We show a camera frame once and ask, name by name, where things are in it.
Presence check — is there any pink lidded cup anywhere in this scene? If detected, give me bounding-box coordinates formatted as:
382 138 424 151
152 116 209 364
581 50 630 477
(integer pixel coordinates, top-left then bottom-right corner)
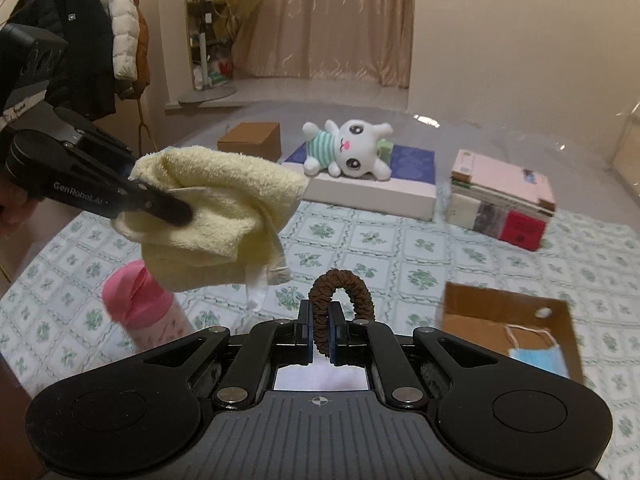
101 260 193 353

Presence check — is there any grey round stand base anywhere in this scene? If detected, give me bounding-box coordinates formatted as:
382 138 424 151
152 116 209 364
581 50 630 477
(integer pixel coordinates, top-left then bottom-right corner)
177 30 237 106

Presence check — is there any brown hair scrunchie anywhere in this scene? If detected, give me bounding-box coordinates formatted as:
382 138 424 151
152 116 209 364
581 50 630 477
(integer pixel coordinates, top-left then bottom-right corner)
308 269 377 361

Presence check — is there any thick box red label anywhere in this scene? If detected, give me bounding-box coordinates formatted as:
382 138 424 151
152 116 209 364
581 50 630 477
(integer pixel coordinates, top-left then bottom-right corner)
446 192 548 252

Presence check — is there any gold clothes rack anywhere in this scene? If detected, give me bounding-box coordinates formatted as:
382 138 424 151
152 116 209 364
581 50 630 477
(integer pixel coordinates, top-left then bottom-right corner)
0 0 161 156

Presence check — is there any white puffer jacket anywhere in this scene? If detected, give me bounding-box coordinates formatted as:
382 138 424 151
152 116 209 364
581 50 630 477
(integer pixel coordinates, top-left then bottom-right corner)
100 0 140 82

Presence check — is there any green floral tablecloth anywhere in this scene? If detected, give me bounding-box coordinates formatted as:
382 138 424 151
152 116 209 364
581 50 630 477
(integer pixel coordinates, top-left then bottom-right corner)
0 195 640 480

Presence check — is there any black coat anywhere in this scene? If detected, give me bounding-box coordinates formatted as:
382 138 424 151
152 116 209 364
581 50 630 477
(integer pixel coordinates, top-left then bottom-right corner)
10 0 118 121

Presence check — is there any brown jacket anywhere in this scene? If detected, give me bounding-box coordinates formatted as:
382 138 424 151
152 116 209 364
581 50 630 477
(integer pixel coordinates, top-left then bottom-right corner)
112 0 152 101

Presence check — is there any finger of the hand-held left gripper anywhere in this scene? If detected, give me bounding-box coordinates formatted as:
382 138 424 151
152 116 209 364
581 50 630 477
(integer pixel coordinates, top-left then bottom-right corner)
107 175 195 227
50 106 138 182

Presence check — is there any blue face mask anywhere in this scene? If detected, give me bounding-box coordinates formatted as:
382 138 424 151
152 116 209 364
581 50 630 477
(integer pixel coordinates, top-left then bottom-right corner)
502 322 571 378

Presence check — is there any cardboard tray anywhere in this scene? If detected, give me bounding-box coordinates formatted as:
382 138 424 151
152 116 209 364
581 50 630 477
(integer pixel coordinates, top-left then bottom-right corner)
436 281 585 386

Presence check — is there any person's left hand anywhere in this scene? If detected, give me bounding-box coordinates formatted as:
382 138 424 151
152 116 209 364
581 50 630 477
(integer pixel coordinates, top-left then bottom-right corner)
0 180 38 226

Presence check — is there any white flat box blue top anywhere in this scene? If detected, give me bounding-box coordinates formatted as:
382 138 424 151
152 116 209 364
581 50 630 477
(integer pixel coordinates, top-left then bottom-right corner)
280 142 438 221

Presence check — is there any yellow towel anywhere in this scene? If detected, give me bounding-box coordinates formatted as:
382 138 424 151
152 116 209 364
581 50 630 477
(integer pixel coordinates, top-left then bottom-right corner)
112 145 308 311

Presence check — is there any beige curtain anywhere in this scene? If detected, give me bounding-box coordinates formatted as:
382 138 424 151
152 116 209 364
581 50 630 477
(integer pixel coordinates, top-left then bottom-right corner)
232 0 417 90

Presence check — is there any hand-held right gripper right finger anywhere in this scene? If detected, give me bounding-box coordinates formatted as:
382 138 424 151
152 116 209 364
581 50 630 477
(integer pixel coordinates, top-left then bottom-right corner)
327 301 506 408

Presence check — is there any grey plastic covered mattress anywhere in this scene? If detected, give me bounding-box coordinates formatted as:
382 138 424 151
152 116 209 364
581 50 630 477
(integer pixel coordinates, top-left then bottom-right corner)
150 100 640 241

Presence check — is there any pink cover book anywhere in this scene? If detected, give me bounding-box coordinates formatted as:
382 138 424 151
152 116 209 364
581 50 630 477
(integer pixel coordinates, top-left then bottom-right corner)
451 149 557 213

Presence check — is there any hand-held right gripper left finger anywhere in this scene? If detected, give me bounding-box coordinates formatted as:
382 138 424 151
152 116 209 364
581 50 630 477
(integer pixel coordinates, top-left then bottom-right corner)
115 299 317 408

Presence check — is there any purple tissue pack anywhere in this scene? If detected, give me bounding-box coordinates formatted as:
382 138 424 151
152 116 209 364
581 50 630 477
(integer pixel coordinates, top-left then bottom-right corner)
274 366 370 392

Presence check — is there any plastic wrapped wooden headboard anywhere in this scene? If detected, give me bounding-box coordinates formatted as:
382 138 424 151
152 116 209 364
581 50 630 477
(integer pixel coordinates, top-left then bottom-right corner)
612 102 640 181

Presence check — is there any small brown cardboard box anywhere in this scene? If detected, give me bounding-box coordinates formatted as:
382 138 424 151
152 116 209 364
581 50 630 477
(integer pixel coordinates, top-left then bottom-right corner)
216 121 282 163

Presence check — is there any white plush toy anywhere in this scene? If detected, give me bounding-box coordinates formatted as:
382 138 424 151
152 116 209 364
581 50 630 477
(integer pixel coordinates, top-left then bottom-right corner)
301 119 396 181

